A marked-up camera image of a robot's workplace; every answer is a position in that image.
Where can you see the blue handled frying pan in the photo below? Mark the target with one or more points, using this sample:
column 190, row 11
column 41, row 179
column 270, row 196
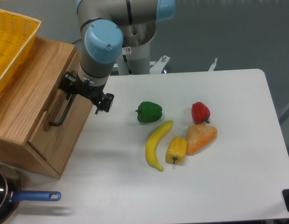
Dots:
column 11, row 194

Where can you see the green bell pepper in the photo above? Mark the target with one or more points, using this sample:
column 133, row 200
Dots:
column 148, row 112

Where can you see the black corner device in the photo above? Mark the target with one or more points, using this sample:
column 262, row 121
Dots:
column 285, row 194

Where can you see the yellow banana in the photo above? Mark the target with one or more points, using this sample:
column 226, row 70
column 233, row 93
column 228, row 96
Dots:
column 152, row 144

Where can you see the wooden top drawer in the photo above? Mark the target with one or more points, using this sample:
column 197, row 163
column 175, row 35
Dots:
column 56, row 143

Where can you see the yellow bell pepper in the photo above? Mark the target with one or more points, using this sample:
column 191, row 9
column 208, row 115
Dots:
column 176, row 151

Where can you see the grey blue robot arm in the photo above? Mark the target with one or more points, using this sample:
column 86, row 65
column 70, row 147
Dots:
column 113, row 32

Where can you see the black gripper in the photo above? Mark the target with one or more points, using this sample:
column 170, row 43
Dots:
column 74, row 85

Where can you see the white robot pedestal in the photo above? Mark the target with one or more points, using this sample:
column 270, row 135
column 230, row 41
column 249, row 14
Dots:
column 136, row 51

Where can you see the red bell pepper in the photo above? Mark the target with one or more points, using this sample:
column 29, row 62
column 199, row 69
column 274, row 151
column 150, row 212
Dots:
column 200, row 113

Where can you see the wooden drawer cabinet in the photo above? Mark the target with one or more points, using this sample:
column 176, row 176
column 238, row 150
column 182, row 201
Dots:
column 26, row 98

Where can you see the orange bread wedge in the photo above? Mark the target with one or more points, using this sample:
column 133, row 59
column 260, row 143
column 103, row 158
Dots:
column 198, row 137

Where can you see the yellow plastic basket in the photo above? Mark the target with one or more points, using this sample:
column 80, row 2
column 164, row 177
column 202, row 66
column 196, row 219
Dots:
column 17, row 36

